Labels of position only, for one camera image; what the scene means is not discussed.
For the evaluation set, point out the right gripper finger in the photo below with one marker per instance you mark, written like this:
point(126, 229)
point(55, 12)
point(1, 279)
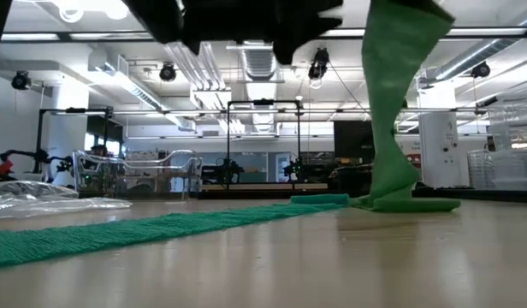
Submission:
point(426, 7)

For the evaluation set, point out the light green bandage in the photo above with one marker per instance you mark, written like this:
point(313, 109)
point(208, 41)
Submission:
point(392, 107)

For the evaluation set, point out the black background robot arm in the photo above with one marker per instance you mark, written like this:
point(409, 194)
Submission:
point(295, 169)
point(227, 169)

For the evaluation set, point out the teal green bandage strip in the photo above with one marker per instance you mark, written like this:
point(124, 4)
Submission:
point(118, 233)

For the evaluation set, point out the black monitor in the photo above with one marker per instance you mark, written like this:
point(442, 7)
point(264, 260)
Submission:
point(353, 141)

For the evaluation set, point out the clear plastic container stack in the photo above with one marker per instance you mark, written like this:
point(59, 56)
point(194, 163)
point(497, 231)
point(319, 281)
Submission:
point(511, 167)

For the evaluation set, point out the person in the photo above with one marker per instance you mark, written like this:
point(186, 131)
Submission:
point(98, 149)

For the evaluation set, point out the clear acrylic tray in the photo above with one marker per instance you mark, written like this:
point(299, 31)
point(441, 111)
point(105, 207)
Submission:
point(96, 171)

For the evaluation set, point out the red black background robot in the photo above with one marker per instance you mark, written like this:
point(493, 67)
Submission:
point(37, 156)

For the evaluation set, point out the clear plastic bag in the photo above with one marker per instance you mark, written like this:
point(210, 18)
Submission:
point(32, 201)

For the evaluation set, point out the ribbed ceiling air duct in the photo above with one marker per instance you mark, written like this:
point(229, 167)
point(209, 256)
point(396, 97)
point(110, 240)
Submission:
point(259, 64)

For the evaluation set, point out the silver ceiling duct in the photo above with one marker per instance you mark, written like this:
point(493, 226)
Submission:
point(473, 55)

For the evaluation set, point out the black ceiling-hung camera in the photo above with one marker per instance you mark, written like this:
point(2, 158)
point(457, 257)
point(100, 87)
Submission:
point(481, 69)
point(167, 72)
point(21, 81)
point(319, 64)

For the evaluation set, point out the black background station frame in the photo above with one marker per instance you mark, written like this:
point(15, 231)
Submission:
point(75, 110)
point(263, 102)

